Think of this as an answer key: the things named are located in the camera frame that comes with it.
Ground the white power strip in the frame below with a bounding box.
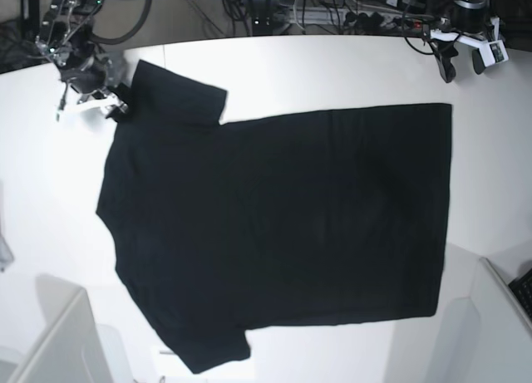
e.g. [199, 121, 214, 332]
[278, 7, 437, 37]

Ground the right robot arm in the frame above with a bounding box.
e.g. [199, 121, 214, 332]
[35, 0, 152, 122]

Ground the black T-shirt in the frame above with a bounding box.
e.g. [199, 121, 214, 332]
[96, 61, 453, 374]

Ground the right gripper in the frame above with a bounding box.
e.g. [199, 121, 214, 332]
[57, 52, 133, 124]

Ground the black keyboard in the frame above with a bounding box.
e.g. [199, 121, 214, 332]
[509, 270, 532, 317]

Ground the white partition panel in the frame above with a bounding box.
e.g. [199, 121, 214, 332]
[1, 274, 135, 382]
[425, 258, 531, 383]

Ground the white partition panel right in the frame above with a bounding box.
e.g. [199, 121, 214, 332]
[425, 258, 531, 383]

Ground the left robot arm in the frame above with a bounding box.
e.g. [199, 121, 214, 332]
[399, 0, 509, 83]

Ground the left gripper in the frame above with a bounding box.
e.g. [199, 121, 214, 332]
[429, 21, 499, 83]

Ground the white partition panel left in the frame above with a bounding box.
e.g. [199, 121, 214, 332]
[1, 274, 135, 382]

